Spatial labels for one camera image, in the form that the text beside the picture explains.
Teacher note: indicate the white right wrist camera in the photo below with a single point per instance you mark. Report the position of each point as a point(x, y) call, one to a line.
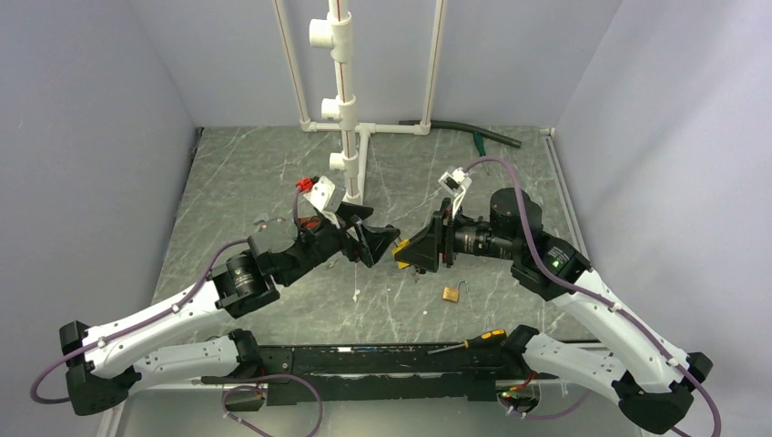
point(456, 181)

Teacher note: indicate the green handled screwdriver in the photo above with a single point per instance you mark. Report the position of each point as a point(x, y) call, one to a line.
point(478, 141)

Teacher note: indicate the red handled adjustable wrench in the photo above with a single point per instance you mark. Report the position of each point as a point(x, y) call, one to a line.
point(263, 220)

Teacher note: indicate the brass padlock open shackle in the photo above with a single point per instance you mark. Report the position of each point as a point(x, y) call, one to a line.
point(455, 293)

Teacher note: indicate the yellow black screwdriver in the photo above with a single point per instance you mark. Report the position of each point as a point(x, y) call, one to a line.
point(488, 339)

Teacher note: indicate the white PVC pipe frame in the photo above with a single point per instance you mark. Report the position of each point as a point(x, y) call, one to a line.
point(334, 33)

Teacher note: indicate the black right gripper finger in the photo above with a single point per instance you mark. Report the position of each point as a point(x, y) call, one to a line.
point(427, 260)
point(429, 237)

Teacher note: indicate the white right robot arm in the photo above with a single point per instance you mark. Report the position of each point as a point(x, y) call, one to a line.
point(650, 380)

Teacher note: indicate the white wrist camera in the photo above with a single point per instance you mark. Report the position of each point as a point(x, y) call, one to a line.
point(456, 181)
point(324, 195)

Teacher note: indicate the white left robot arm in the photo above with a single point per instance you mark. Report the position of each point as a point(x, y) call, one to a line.
point(105, 364)

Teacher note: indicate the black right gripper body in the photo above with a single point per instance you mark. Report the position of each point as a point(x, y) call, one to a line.
point(448, 234)

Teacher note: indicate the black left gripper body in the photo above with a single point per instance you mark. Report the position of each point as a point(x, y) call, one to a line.
point(350, 246)

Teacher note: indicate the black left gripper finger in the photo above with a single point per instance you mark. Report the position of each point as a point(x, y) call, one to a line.
point(375, 241)
point(352, 216)

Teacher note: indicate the yellow black padlock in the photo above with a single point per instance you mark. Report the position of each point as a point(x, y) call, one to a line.
point(403, 254)

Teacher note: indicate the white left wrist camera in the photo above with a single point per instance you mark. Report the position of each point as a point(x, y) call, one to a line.
point(324, 195)

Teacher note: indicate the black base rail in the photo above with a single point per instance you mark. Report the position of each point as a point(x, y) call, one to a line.
point(377, 372)

